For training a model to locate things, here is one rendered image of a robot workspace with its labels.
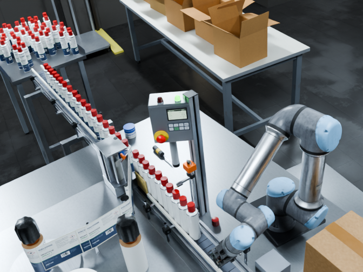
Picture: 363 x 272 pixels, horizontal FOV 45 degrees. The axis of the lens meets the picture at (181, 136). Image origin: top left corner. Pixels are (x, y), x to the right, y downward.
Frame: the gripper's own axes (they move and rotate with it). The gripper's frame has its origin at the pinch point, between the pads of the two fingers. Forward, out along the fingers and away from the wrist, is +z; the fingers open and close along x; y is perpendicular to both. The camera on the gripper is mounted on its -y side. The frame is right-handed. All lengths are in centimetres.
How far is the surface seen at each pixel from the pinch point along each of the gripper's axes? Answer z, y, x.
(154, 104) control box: -27, -1, -61
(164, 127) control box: -19, -3, -54
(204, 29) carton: 101, -135, -165
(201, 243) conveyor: 11.8, 0.0, -9.6
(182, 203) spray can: -0.3, 1.7, -26.6
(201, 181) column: 5.3, -13.2, -32.1
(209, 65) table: 92, -111, -128
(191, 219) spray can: 1.2, 1.9, -19.1
